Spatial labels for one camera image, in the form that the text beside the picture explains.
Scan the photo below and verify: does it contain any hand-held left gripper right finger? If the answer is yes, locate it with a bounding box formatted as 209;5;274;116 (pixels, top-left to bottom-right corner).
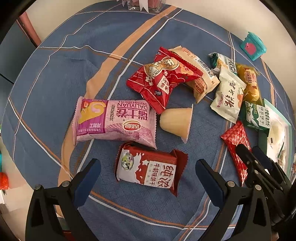
195;159;271;241

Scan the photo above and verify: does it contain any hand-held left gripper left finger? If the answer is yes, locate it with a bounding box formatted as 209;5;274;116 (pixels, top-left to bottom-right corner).
25;158;101;241

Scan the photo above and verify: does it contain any orange plastic object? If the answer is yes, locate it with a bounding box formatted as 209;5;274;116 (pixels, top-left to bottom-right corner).
0;172;10;190

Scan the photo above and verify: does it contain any beige snack packet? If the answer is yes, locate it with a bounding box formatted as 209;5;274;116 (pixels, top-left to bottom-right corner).
168;46;221;104

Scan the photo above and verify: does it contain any red peanut snack packet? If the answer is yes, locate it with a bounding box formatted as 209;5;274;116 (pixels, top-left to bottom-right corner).
126;46;204;115

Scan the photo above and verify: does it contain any small teal box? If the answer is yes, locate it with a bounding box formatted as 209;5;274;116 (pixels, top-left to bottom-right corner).
240;32;266;61

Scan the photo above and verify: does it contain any green white milk biscuit packet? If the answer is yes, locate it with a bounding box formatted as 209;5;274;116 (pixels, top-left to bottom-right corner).
239;101;274;132

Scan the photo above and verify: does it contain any white packet with black script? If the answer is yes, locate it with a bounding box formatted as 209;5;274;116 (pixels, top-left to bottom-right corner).
210;66;247;124

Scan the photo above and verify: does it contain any red white milk biscuit packet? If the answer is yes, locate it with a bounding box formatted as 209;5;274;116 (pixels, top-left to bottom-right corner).
115;141;189;197

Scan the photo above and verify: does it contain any green white striped snack packet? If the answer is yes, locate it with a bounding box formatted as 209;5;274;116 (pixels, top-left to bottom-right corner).
208;52;241;77

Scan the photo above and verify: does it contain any red patterned slim packet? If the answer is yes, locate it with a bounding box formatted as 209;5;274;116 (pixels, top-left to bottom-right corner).
220;120;252;187

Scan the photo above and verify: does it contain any yellow cake packet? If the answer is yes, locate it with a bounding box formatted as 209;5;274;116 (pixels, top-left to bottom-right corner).
235;63;263;105

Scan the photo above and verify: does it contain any white tray with teal rim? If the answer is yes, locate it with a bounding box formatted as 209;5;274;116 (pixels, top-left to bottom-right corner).
258;98;293;176

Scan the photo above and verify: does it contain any pink swiss roll packet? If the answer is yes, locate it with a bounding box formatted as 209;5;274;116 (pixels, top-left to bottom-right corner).
73;96;158;150

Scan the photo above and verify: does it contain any clear glass vase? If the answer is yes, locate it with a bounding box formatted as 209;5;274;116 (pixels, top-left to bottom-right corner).
128;0;162;13

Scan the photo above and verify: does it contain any blue plaid tablecloth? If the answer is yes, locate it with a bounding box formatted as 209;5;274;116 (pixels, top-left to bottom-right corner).
0;1;293;241

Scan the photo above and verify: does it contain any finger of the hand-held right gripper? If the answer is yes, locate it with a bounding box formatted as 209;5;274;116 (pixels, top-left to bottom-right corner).
235;144;285;226
252;146;292;194

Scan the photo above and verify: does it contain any pale yellow jelly cup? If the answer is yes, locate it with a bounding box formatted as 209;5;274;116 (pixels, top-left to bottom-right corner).
159;104;194;143

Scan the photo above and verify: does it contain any reddish wooden trim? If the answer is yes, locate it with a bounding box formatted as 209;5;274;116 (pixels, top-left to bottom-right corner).
17;11;42;47

